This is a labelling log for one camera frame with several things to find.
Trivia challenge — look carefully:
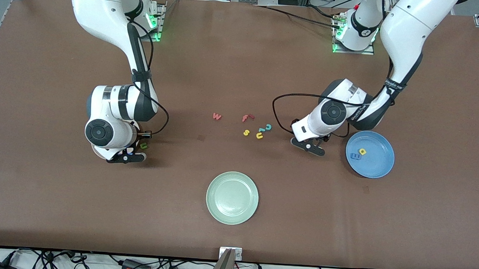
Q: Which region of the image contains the beige round plate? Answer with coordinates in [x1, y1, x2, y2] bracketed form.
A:
[90, 119, 141, 162]

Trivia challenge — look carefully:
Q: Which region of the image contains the blue round plate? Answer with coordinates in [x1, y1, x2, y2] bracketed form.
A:
[345, 130, 396, 180]

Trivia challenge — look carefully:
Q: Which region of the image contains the pale green round plate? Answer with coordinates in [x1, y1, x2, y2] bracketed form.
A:
[205, 170, 260, 226]

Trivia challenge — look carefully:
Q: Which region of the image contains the black red power adapter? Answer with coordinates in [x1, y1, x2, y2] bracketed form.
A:
[120, 259, 152, 269]

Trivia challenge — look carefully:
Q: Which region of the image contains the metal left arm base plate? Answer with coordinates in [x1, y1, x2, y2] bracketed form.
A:
[332, 11, 377, 56]

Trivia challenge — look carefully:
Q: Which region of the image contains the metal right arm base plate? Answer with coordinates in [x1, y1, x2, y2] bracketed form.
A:
[137, 0, 167, 43]

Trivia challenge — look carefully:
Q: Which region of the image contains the long black table cable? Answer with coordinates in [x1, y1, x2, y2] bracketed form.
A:
[252, 5, 342, 29]

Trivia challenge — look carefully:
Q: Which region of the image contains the short black table cable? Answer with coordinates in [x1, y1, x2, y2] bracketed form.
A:
[305, 4, 342, 20]

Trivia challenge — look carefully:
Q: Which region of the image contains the grey aluminium camera post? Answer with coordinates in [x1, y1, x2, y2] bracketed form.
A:
[207, 246, 243, 269]

